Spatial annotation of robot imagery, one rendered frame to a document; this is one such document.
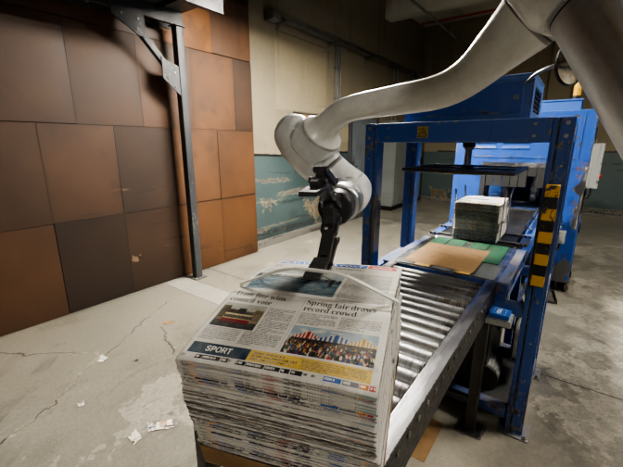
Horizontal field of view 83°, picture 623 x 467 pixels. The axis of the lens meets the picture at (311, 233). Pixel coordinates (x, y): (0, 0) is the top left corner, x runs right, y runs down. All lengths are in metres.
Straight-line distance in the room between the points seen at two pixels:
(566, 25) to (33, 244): 3.49
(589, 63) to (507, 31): 0.23
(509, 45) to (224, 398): 0.67
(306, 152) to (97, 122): 3.00
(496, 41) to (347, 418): 0.59
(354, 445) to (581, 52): 0.50
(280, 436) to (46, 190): 3.19
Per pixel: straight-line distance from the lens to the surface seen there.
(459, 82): 0.70
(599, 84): 0.46
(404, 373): 1.13
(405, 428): 0.96
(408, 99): 0.73
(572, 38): 0.48
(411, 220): 2.64
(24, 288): 3.64
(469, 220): 2.66
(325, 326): 0.55
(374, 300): 0.61
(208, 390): 0.57
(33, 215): 3.54
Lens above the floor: 1.44
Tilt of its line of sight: 14 degrees down
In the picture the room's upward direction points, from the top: straight up
